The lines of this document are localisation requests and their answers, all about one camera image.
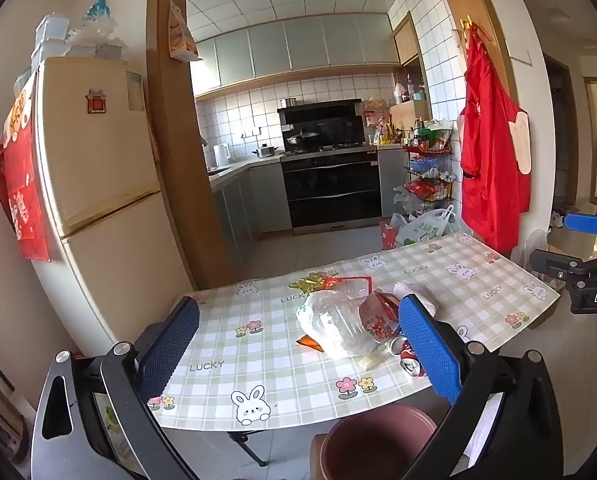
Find cream refrigerator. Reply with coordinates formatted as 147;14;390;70
28;56;196;346

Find white paper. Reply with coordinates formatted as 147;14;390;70
393;281;439;316

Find fridge label sticker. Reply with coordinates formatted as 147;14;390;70
127;71;145;112

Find white storage box stack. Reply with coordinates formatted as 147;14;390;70
31;14;72;66

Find red printed hanging cloth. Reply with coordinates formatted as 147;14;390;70
0;80;52;263

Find crushed drink can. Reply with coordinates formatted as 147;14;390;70
389;335;424;377

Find black table leg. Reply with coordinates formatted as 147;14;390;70
227;430;268;467

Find crumpled clear plastic wrapping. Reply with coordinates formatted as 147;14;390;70
68;0;129;61

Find grey base cabinets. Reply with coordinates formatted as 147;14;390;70
208;157;294;261

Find white green plastic bag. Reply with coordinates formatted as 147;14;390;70
395;205;472;248

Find group of condiment bottles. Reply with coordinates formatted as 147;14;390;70
363;110;412;147

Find wooden wall shelf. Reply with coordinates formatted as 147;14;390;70
389;12;433;122

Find black wire snack rack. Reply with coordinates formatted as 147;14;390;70
403;120;457;226

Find maroon plastic bin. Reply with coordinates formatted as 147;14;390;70
323;402;439;480

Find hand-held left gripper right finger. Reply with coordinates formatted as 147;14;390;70
397;294;564;480

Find white orange paper bag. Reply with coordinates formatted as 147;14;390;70
168;0;202;63

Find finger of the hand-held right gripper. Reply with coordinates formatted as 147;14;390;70
563;207;597;235
529;247;593;282

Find grey wall cabinets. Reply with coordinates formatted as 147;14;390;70
191;12;402;96

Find black range hood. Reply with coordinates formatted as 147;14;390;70
277;99;367;148

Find dark wok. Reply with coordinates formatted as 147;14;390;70
286;131;319;151

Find red paper bag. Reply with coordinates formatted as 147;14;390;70
379;220;402;251

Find red snack packet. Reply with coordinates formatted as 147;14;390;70
359;290;402;343

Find red apron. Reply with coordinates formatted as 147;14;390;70
459;25;532;256

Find wooden door frame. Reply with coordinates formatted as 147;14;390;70
146;0;239;291

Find checked rabbit tablecloth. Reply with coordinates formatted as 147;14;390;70
148;232;562;432

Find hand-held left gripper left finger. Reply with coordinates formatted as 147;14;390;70
31;296;202;480

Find white hanging plastic bag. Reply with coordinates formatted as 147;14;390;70
393;185;420;217

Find black oven range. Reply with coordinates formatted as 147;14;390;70
280;147;383;235

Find red clear plastic package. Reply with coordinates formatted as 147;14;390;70
288;272;374;295

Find translucent plastic bag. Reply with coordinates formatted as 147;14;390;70
296;285;379;358

